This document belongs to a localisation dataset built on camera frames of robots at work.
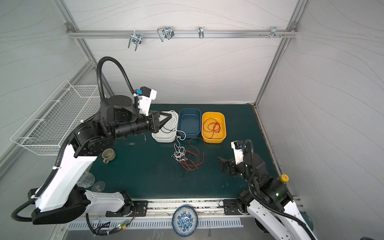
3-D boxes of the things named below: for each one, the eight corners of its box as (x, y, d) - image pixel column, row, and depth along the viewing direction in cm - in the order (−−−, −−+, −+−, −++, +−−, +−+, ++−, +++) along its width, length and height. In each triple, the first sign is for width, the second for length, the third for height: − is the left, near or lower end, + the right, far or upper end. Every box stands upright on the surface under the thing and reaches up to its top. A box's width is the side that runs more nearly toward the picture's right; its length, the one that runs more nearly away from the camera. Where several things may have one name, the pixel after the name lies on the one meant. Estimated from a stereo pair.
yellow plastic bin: (202, 143, 100) (202, 138, 95) (201, 117, 115) (201, 112, 110) (227, 143, 100) (228, 138, 95) (223, 117, 115) (224, 112, 110)
